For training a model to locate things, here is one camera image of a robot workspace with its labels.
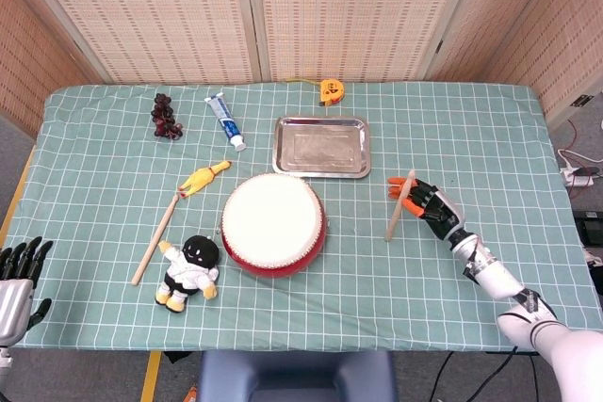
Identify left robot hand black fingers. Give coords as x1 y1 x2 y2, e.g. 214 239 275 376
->
0 235 56 347

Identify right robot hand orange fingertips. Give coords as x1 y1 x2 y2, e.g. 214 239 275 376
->
386 176 467 243

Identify wooden drumstick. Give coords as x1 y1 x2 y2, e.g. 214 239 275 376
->
384 169 416 243
130 194 183 286

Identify silver metal tray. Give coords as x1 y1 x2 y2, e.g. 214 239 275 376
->
271 115 372 180

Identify red drum white skin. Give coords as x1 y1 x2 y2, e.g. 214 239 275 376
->
220 173 330 280

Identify green checked tablecloth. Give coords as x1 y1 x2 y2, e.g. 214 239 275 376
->
0 81 603 354

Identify white power strip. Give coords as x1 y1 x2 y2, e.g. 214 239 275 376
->
560 165 597 188

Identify black box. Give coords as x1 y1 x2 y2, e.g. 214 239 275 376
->
575 211 603 247

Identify yellow tape measure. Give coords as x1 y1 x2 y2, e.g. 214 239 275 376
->
286 78 346 106

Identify black plush doll white shirt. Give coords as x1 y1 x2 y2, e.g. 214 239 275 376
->
155 234 221 314

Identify woven folding screen panel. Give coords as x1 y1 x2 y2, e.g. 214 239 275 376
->
242 0 477 83
426 0 566 86
480 0 603 130
8 0 263 86
0 0 105 139

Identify blue-grey robot torso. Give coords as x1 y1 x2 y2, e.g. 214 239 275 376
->
197 349 398 402

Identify yellow rubber chicken toy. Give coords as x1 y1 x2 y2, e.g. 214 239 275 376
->
176 160 233 200

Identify blue white toothpaste tube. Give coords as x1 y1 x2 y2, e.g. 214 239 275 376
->
204 94 249 153

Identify dark purple grape bunch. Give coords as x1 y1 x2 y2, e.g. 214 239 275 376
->
150 92 184 141

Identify red cable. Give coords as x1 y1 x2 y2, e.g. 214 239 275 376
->
562 118 581 158

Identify black floor cable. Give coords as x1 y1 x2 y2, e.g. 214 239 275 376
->
483 347 520 402
429 349 454 402

